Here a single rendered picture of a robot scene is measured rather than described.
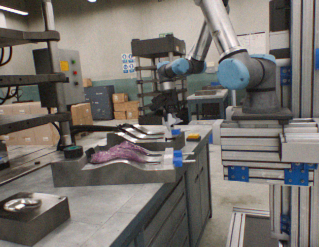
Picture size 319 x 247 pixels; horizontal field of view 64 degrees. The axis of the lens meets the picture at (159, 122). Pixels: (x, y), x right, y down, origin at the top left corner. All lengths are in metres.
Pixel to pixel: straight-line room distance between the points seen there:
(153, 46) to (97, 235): 4.88
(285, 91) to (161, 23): 7.11
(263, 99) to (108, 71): 7.94
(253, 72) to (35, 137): 4.78
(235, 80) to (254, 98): 0.16
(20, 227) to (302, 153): 0.90
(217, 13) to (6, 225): 0.99
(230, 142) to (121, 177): 0.48
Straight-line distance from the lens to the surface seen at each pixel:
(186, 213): 1.61
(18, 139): 5.67
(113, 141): 1.45
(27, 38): 1.74
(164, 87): 1.34
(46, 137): 5.26
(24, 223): 0.79
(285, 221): 1.54
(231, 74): 0.99
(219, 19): 1.08
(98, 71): 9.03
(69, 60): 2.03
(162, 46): 5.39
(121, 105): 8.29
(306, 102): 1.31
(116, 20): 8.83
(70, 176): 1.12
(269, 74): 1.10
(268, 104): 1.10
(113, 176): 1.07
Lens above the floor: 1.21
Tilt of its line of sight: 10 degrees down
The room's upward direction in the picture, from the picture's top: 5 degrees counter-clockwise
